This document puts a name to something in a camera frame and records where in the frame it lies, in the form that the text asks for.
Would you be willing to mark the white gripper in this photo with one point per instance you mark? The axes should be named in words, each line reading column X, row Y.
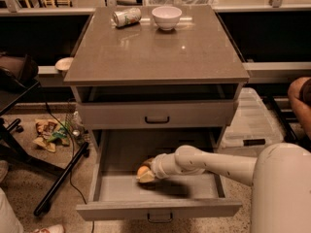
column 157, row 168

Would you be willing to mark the orange fruit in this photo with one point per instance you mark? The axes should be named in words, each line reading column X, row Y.
column 142, row 170

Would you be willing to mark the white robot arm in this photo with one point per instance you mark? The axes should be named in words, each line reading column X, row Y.
column 280, row 178

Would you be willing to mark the open grey drawer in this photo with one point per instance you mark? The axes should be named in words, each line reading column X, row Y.
column 115, row 193

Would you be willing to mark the closed grey upper drawer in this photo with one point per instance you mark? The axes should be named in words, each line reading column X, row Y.
column 156, row 115

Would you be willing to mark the grey drawer cabinet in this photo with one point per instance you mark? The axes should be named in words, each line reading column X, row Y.
column 141, row 63

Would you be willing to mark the plastic water bottle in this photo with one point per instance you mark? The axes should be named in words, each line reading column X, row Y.
column 77, row 129

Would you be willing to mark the snack bag pile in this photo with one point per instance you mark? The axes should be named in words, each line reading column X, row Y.
column 49, row 133

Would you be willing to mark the clear plastic storage bin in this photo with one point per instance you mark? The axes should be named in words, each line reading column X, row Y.
column 253, row 126

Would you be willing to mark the small round side bowl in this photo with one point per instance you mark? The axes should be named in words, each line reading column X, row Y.
column 64, row 64

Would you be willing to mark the person leg white trousers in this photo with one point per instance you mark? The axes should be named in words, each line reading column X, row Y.
column 9, row 222

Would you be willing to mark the white ceramic bowl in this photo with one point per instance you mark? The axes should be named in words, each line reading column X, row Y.
column 166, row 17

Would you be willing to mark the lying drink can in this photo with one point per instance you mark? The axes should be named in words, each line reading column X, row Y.
column 126, row 17

